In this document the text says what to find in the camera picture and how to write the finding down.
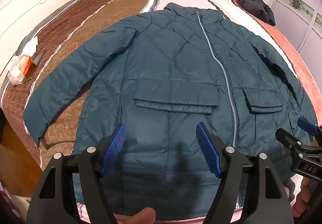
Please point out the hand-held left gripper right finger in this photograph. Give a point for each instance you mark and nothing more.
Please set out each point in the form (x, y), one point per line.
(208, 149)

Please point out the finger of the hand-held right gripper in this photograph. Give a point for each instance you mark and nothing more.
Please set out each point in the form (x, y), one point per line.
(307, 125)
(286, 136)

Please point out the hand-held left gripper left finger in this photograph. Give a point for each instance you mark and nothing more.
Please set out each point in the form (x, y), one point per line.
(114, 149)

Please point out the teal quilted jacket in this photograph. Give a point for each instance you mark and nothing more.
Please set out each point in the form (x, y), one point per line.
(173, 68)

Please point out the person's right hand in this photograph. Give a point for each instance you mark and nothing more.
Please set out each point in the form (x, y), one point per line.
(301, 198)

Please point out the person's left hand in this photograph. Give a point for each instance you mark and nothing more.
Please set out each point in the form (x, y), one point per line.
(134, 216)

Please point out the white ornamented wardrobe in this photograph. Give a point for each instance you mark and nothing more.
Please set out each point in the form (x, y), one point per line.
(299, 12)

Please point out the black phone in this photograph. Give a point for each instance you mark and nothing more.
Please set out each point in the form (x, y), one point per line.
(37, 60)

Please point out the pink patterned cloth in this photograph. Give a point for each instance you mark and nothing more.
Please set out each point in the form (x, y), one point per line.
(7, 201)

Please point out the orange tissue packet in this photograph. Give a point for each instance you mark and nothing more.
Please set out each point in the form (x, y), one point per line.
(21, 69)

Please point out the striped brown pink blanket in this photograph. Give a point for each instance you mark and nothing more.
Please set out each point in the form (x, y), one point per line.
(100, 17)

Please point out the white crumpled tissue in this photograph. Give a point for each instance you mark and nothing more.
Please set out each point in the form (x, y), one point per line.
(30, 45)

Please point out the wooden bed frame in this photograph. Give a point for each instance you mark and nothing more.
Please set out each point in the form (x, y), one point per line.
(15, 146)

